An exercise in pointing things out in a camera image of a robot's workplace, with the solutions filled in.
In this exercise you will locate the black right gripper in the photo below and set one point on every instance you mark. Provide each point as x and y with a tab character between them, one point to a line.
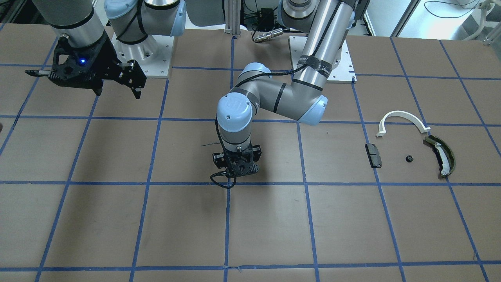
105	58

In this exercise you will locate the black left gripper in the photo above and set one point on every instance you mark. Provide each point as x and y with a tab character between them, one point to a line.
217	158

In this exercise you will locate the black bearing gear with bearing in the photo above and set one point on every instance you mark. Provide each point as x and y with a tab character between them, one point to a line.
409	158

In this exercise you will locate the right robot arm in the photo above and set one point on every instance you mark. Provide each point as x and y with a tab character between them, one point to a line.
132	20

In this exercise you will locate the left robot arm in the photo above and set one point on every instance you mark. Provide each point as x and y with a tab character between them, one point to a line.
295	94

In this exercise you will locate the silver metal cylinder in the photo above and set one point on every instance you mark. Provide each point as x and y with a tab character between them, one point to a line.
266	36

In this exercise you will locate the black brake pad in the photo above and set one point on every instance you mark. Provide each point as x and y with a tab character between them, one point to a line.
374	157

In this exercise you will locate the olive green brake shoe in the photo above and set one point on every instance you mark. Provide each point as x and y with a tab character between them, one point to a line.
444	154

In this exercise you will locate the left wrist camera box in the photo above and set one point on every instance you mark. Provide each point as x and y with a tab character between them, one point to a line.
234	166

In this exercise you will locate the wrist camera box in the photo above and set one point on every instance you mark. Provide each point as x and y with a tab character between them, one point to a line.
234	166
71	67

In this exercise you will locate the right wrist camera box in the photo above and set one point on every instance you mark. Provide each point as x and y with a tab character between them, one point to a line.
71	67

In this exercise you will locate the aluminium frame post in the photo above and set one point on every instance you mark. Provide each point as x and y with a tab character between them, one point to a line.
232	9

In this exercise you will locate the white curved plastic bracket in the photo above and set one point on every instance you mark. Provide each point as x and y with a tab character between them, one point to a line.
403	114

